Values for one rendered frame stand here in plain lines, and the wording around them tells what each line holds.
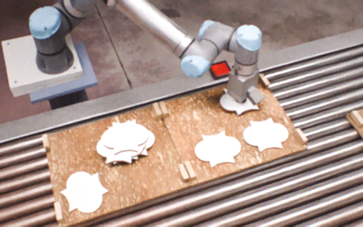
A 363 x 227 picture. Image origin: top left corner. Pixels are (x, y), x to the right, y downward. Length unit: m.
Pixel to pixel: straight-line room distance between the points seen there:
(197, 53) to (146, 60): 1.83
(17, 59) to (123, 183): 0.76
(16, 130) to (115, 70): 1.52
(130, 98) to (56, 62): 0.34
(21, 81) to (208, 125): 0.75
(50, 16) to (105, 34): 1.71
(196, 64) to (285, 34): 2.14
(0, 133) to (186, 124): 0.66
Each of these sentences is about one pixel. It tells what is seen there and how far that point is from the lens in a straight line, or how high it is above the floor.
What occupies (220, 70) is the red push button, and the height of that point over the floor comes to 0.93.
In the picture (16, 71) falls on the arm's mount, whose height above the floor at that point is 0.92.
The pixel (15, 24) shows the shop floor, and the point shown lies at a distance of 3.63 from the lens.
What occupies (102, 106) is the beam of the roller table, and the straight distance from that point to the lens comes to 1.55.
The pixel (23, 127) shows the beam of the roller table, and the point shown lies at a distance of 1.57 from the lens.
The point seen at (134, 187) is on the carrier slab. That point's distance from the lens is 1.31.
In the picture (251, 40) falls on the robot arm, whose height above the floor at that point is 1.26.
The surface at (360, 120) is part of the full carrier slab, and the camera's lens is 1.52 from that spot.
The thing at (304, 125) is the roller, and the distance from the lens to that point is 1.51.
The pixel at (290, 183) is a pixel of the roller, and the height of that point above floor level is 0.92.
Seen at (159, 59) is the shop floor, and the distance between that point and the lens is 3.03.
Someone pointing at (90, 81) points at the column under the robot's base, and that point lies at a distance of 1.71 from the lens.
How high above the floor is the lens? 2.07
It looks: 51 degrees down
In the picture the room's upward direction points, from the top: 2 degrees counter-clockwise
